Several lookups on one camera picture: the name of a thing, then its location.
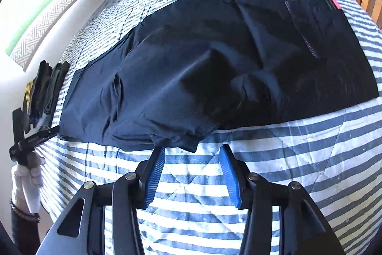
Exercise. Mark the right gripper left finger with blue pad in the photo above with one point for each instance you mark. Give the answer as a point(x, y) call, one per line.
point(149, 172)

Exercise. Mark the dark knit left sleeve forearm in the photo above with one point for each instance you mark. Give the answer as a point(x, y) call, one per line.
point(25, 229)

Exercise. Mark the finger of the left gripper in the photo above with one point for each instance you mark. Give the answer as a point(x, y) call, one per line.
point(40, 137)
point(18, 129)

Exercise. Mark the dark navy shorts pink trim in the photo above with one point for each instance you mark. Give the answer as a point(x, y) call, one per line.
point(197, 66)

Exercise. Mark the stack of folded dark clothes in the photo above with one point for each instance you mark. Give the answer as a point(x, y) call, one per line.
point(41, 96)

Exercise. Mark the white gloved left hand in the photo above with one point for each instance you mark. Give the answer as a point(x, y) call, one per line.
point(26, 185)

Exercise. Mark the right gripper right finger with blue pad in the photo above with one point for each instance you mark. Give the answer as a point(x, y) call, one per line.
point(235, 174)

